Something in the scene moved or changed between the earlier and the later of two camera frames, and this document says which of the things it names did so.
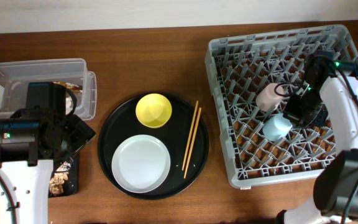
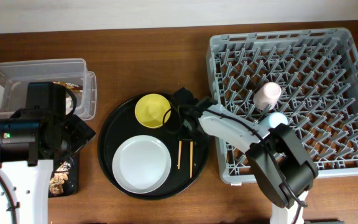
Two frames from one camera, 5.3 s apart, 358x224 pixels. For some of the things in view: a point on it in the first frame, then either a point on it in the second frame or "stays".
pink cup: x=266 y=99 stays
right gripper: x=290 y=112 → x=184 y=134
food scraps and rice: x=56 y=184 stays
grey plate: x=140 y=163 stays
